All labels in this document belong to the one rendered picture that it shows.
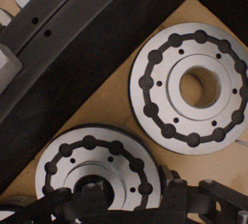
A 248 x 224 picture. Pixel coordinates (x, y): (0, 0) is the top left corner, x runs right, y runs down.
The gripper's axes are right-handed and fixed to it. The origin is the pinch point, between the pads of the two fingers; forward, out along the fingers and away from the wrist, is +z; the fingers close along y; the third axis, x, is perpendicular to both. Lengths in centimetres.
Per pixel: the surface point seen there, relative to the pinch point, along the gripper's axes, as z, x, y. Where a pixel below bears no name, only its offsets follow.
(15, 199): 1.1, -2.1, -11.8
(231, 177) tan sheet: 2.2, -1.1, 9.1
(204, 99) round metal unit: 0.9, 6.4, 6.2
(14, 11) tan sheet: 2.3, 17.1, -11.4
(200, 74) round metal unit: 1.0, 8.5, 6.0
